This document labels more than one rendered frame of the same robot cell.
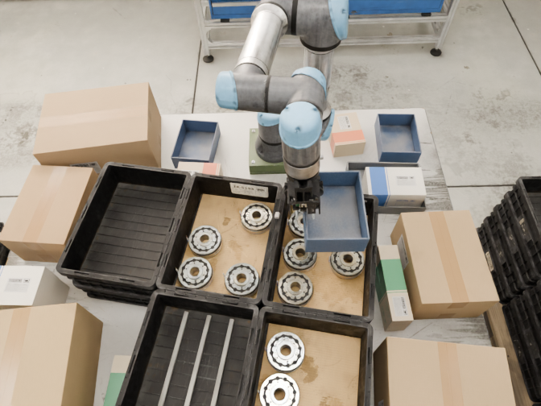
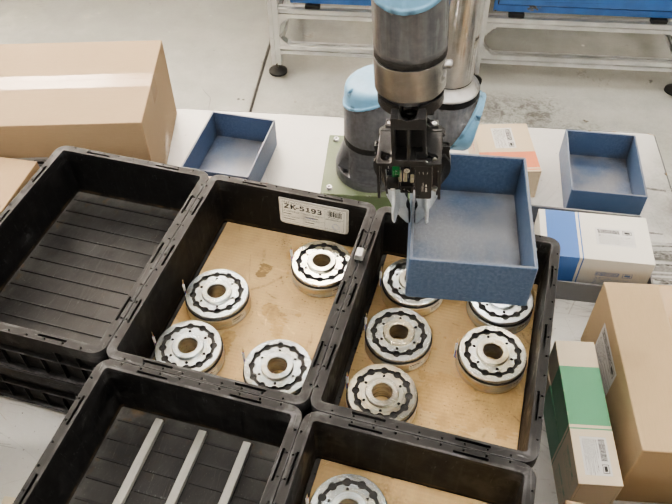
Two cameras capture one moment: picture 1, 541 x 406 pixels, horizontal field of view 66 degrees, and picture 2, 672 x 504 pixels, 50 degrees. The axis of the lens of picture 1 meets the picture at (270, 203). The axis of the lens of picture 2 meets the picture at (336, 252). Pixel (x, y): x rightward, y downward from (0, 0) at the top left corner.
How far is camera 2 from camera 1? 29 cm
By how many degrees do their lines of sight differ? 11
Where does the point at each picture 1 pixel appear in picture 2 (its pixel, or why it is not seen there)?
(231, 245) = (267, 311)
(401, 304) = (598, 453)
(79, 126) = (27, 93)
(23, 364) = not seen: outside the picture
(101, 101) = (75, 61)
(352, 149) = not seen: hidden behind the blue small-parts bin
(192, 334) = (162, 464)
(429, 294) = (658, 434)
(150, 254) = (109, 313)
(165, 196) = (158, 220)
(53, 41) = (29, 27)
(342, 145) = not seen: hidden behind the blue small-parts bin
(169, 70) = (210, 83)
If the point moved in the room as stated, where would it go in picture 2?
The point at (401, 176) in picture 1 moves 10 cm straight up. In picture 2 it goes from (606, 228) to (621, 189)
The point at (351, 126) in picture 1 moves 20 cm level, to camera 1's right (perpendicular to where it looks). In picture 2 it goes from (516, 144) to (610, 147)
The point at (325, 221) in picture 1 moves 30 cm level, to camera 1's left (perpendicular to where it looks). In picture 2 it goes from (451, 246) to (226, 237)
